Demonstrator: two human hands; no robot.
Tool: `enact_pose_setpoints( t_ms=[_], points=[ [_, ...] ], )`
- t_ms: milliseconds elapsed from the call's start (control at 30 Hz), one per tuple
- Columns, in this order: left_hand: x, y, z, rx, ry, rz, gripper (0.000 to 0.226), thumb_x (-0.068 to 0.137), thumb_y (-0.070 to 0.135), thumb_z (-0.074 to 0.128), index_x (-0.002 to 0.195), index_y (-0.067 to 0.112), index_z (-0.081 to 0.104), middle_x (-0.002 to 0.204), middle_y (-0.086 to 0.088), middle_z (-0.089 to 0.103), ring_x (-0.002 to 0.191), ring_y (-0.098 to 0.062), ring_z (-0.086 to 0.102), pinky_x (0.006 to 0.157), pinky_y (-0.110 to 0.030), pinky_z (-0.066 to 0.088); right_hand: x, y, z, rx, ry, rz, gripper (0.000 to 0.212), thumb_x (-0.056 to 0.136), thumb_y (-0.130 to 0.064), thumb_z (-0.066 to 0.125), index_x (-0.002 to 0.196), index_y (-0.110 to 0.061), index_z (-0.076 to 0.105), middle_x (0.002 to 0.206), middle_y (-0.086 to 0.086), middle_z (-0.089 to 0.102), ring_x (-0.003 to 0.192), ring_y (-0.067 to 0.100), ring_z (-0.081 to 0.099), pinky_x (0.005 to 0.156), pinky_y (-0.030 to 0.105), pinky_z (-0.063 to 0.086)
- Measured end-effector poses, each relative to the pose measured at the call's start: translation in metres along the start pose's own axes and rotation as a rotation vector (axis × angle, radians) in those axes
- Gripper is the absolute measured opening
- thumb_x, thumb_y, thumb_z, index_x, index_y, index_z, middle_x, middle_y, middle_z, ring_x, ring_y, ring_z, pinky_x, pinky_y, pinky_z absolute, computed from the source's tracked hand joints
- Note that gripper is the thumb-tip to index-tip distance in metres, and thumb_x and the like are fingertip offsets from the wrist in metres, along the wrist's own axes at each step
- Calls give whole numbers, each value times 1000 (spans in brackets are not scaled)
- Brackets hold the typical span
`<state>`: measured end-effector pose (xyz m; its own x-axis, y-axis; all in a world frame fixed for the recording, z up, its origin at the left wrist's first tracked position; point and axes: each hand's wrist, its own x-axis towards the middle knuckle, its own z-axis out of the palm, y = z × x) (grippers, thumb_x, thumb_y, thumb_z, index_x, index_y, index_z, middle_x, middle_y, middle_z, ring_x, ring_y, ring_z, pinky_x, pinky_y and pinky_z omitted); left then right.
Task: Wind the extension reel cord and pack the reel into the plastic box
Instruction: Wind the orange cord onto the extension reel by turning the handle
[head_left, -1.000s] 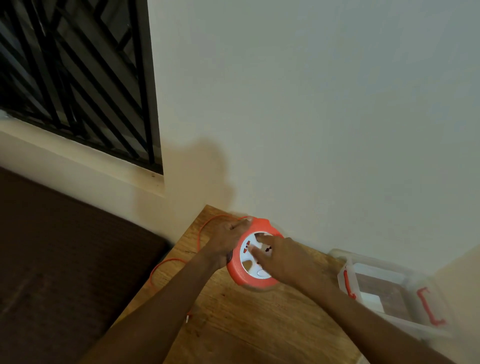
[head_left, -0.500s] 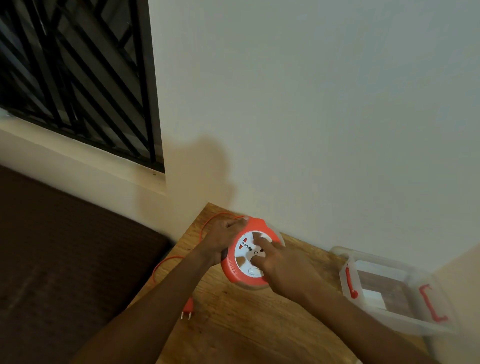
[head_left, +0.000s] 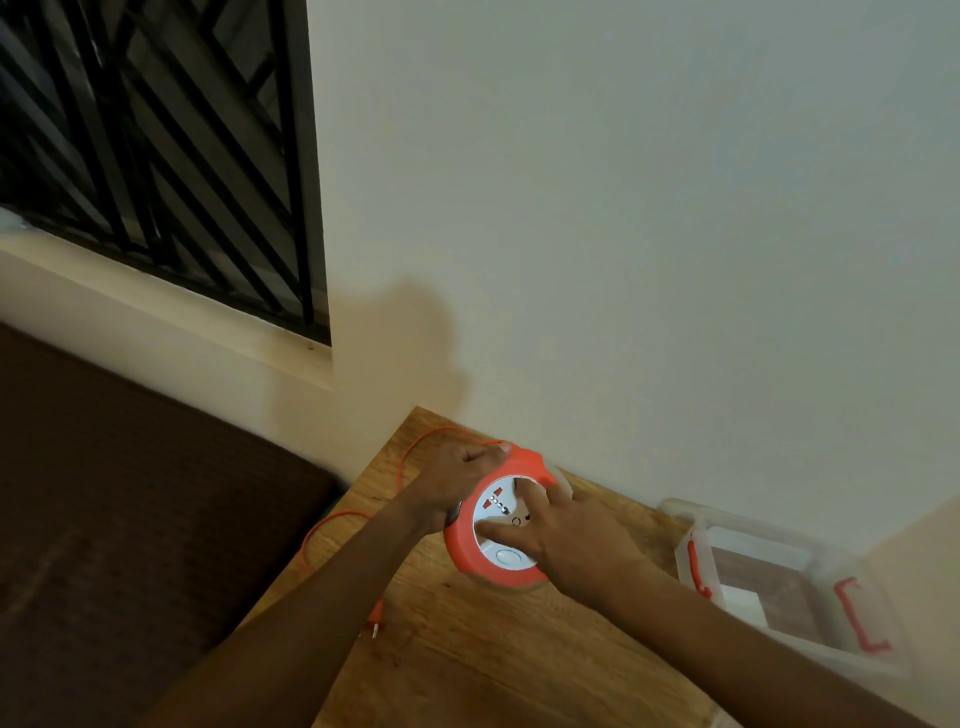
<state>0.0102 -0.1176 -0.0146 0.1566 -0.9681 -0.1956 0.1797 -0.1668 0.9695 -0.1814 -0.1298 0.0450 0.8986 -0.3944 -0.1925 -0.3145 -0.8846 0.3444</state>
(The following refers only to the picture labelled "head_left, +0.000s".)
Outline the orange cord with plug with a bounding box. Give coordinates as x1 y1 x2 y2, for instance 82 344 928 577
299 425 511 640

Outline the orange extension cord reel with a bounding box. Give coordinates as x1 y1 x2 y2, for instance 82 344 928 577
442 446 575 590

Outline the clear plastic storage box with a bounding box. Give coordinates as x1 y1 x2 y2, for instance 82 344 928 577
659 498 916 684

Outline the dark brown mattress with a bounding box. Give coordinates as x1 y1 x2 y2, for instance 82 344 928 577
0 322 343 728

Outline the person's left forearm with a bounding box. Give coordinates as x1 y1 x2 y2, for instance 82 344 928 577
138 502 451 728

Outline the person's right hand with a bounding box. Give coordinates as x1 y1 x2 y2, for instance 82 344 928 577
474 476 661 609

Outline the person's right forearm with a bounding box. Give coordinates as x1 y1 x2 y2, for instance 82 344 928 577
599 558 935 728

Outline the person's left hand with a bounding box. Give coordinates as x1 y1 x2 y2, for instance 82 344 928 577
401 440 515 538

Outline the black metal window grille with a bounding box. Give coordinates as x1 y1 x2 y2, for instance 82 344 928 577
0 0 333 346

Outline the beige cabinet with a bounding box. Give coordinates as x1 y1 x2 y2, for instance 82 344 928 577
862 494 960 728

